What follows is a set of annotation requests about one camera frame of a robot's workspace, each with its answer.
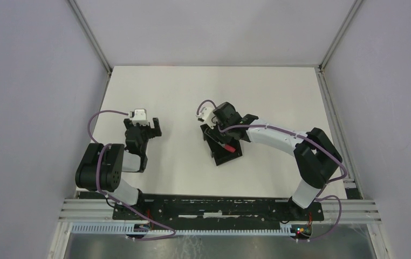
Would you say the black plastic bin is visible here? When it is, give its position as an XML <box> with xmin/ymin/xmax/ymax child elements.
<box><xmin>200</xmin><ymin>124</ymin><xmax>243</xmax><ymax>166</ymax></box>

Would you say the purple cable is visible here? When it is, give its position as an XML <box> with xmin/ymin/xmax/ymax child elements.
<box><xmin>196</xmin><ymin>99</ymin><xmax>349</xmax><ymax>242</ymax></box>
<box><xmin>87</xmin><ymin>110</ymin><xmax>176</xmax><ymax>242</ymax></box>

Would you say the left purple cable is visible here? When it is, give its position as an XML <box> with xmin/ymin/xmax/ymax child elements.
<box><xmin>87</xmin><ymin>110</ymin><xmax>176</xmax><ymax>242</ymax></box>

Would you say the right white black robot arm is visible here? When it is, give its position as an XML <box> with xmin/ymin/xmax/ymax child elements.
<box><xmin>196</xmin><ymin>102</ymin><xmax>345</xmax><ymax>209</ymax></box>

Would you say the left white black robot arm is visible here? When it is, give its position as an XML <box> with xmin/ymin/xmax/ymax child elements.
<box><xmin>75</xmin><ymin>118</ymin><xmax>162</xmax><ymax>206</ymax></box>

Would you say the white slotted cable duct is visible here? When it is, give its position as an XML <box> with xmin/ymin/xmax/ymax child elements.
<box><xmin>70</xmin><ymin>222</ymin><xmax>299</xmax><ymax>237</ymax></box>

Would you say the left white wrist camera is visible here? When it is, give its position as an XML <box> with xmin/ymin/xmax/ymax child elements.
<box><xmin>129</xmin><ymin>108</ymin><xmax>149</xmax><ymax>126</ymax></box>

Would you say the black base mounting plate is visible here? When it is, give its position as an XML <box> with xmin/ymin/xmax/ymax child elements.
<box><xmin>112</xmin><ymin>193</ymin><xmax>325</xmax><ymax>231</ymax></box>

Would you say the right aluminium frame rail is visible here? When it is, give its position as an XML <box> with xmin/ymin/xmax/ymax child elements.
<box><xmin>315</xmin><ymin>1</ymin><xmax>364</xmax><ymax>200</ymax></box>

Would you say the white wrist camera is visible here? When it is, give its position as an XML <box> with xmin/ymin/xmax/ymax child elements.
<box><xmin>196</xmin><ymin>107</ymin><xmax>215</xmax><ymax>127</ymax></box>
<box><xmin>129</xmin><ymin>108</ymin><xmax>149</xmax><ymax>126</ymax></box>

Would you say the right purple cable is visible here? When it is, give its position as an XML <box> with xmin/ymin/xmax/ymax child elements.
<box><xmin>196</xmin><ymin>99</ymin><xmax>349</xmax><ymax>242</ymax></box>

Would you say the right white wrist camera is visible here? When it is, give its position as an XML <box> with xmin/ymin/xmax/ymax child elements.
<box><xmin>196</xmin><ymin>107</ymin><xmax>215</xmax><ymax>127</ymax></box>

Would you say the left aluminium frame rail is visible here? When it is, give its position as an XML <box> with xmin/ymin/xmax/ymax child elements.
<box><xmin>66</xmin><ymin>0</ymin><xmax>113</xmax><ymax>77</ymax></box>

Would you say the red handled black screwdriver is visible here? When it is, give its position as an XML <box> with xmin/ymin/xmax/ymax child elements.
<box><xmin>220</xmin><ymin>144</ymin><xmax>236</xmax><ymax>153</ymax></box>

